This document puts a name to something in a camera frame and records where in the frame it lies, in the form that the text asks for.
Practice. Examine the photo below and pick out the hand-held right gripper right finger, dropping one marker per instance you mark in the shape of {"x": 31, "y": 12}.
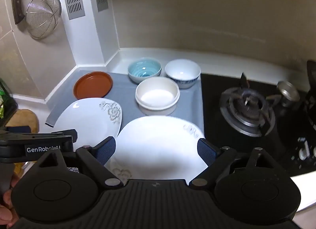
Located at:
{"x": 206, "y": 151}

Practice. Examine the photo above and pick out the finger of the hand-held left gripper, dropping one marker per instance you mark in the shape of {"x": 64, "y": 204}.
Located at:
{"x": 70, "y": 135}
{"x": 17, "y": 129}

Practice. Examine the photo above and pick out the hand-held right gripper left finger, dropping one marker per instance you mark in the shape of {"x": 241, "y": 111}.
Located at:
{"x": 106, "y": 148}

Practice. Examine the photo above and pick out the small white floral plate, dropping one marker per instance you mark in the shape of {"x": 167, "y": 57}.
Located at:
{"x": 91, "y": 115}

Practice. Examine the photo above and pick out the large white floral plate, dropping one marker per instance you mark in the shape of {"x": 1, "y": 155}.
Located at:
{"x": 158, "y": 145}

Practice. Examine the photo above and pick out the brown plate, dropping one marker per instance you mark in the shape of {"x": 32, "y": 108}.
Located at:
{"x": 92, "y": 85}

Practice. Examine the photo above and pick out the blue striped bowl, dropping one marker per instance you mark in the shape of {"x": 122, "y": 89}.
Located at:
{"x": 144, "y": 69}

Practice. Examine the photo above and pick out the person's left hand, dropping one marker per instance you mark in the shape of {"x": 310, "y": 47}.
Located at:
{"x": 6, "y": 201}

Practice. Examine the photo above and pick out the wooden cutting board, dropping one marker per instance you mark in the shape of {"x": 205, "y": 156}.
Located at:
{"x": 27, "y": 120}

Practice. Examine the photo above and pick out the black gas stove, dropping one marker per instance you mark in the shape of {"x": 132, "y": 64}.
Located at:
{"x": 212, "y": 120}

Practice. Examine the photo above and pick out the green packet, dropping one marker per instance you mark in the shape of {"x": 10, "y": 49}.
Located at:
{"x": 2, "y": 100}

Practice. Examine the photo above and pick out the grey mat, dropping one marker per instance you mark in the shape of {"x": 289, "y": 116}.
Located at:
{"x": 123, "y": 90}

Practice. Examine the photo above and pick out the stove burner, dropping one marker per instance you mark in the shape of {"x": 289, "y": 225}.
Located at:
{"x": 246, "y": 105}

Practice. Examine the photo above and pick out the plain white bowl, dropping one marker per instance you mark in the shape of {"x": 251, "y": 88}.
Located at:
{"x": 156, "y": 93}

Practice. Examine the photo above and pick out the white bowl with blue pattern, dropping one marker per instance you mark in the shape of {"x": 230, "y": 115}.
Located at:
{"x": 182, "y": 71}

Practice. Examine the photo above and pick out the black pot with silver knob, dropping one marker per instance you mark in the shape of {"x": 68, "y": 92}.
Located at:
{"x": 287, "y": 94}

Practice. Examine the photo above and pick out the white stove knob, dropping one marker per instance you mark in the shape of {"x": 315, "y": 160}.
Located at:
{"x": 306, "y": 152}

